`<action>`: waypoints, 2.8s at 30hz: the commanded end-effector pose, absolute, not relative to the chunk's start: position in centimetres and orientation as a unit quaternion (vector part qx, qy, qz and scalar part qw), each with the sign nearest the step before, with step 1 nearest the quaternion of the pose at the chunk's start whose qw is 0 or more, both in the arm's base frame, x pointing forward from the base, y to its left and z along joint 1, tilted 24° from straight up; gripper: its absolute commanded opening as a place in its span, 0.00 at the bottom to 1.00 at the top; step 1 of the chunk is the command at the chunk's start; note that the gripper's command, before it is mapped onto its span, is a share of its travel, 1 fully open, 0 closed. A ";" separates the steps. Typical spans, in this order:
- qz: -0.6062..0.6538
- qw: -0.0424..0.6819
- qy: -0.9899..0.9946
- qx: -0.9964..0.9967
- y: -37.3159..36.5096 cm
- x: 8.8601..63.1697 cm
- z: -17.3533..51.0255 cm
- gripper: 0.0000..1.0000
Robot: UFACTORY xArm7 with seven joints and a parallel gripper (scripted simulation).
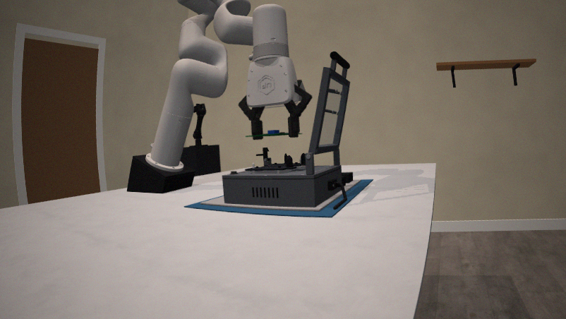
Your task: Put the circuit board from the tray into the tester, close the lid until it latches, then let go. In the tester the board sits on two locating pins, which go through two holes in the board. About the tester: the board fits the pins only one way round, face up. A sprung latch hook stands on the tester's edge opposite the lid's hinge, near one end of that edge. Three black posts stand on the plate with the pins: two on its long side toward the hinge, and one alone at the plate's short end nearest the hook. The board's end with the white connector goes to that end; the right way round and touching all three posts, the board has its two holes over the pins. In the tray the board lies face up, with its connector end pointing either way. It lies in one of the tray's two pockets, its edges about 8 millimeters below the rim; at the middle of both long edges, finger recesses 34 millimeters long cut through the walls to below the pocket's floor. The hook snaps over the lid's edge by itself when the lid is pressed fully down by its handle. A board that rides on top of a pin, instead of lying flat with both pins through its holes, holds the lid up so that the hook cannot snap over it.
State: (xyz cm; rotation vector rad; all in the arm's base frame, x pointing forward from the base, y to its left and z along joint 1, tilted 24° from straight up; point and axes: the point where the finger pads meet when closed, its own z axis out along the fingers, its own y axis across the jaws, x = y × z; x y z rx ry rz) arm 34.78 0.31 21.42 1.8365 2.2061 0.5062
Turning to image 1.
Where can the green circuit board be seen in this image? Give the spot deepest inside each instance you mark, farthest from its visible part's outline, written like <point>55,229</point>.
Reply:
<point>270,133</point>

